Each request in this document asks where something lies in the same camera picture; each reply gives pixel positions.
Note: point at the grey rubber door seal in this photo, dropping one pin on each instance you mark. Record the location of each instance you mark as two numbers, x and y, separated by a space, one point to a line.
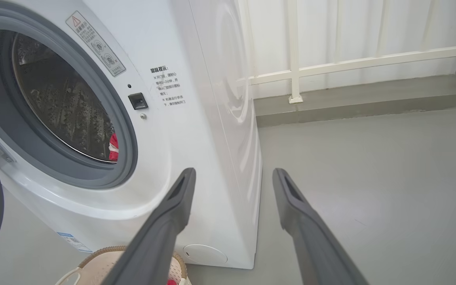
127 146

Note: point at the white metal railing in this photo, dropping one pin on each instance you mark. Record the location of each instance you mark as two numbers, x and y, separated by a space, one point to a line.
293 59

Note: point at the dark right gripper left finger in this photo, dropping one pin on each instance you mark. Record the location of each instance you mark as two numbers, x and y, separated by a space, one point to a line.
160 237

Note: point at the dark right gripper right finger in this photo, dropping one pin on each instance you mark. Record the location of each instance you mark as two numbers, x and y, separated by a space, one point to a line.
311 241

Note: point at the grey warning sticker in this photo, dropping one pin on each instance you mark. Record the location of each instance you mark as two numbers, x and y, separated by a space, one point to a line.
95 42

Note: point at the cream laundry basket brown rim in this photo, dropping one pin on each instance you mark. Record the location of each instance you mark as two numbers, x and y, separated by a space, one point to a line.
101 263

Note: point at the blue energy label sticker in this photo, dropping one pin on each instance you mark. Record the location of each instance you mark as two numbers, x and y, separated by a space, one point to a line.
74 242

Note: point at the black door latch socket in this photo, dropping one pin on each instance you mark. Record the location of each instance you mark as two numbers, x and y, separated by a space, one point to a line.
138 101

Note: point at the red and white garment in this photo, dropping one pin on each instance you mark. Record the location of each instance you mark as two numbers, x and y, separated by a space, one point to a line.
113 148

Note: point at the perforated steel drum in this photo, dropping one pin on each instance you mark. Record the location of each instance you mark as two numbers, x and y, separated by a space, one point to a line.
61 99

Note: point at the white front-load washing machine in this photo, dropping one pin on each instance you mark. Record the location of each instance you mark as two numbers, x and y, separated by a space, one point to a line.
196 138

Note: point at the round white service flap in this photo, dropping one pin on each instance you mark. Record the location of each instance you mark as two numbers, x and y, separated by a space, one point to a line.
205 254

